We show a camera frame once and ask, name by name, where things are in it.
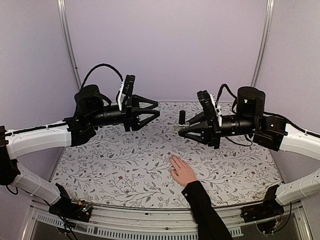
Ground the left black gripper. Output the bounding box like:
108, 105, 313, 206
88, 93, 161, 131

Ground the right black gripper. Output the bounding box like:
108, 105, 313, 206
178, 110, 257, 149

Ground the black nail polish cap brush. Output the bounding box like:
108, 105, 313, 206
178, 110, 186, 126

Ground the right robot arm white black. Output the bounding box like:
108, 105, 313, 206
174, 86, 320, 160

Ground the black sleeved forearm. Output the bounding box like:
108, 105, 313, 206
182, 180, 233, 240

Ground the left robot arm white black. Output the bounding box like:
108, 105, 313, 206
0, 83, 160, 217

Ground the person's bare hand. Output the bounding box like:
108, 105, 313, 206
169, 155, 197, 187

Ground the floral patterned table mat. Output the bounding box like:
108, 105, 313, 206
52, 102, 282, 209

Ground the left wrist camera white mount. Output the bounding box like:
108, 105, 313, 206
115, 75, 136, 111

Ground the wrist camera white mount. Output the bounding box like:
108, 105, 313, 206
115, 75, 136, 111
197, 90, 223, 129

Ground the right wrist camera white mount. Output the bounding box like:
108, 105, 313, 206
197, 90, 223, 129

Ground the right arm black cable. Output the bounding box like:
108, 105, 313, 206
214, 83, 238, 106

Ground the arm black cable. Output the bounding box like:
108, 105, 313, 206
214, 83, 238, 106
79, 63, 124, 91

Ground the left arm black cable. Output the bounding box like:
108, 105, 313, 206
79, 63, 124, 91

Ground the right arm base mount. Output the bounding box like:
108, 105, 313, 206
240, 184, 285, 223

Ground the front aluminium slotted rail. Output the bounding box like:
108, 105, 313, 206
22, 199, 314, 240

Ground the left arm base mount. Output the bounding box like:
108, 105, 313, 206
48, 183, 93, 223

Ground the left aluminium frame post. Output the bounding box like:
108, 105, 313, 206
56, 0, 81, 91

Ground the aluminium frame post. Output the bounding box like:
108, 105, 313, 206
250, 0, 275, 87
56, 0, 81, 91

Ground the right aluminium frame post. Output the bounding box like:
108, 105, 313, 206
250, 0, 275, 87

